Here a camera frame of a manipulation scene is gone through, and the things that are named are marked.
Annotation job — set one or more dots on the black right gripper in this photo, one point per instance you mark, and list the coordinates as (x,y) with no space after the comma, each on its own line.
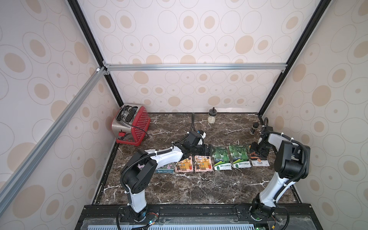
(257,149)

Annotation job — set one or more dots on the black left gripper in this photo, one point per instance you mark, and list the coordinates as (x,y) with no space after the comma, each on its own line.
(204,151)

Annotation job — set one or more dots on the orange marigold seed packet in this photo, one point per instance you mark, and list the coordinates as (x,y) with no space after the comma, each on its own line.
(258,162)

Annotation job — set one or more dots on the pink sunflower shop seed packet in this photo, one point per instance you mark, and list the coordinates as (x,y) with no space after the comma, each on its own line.
(185,165)

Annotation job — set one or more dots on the green vegetable seed packet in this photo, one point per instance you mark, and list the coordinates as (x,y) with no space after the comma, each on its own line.
(240,156)

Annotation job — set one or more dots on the green gourd seed packet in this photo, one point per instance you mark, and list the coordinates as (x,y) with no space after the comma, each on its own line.
(221,158)

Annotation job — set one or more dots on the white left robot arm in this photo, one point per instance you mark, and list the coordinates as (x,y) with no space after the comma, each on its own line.
(137,173)

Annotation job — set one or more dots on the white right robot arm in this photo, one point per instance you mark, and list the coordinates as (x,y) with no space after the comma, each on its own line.
(291,165)

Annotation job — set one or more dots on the small dark jar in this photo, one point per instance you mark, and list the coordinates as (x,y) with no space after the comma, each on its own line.
(254,128)

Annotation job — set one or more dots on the small glass bottle black cap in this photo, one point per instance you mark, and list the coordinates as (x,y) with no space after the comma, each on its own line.
(212,115)

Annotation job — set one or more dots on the red polka-dot toaster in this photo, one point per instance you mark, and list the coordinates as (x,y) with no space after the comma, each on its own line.
(130,124)

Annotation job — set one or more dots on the horizontal aluminium frame bar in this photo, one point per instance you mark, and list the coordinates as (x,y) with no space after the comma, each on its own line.
(196,67)

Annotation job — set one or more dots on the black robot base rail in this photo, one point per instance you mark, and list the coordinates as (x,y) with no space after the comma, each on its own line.
(198,217)

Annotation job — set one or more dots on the left aluminium frame bar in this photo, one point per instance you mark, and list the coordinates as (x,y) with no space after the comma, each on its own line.
(24,171)

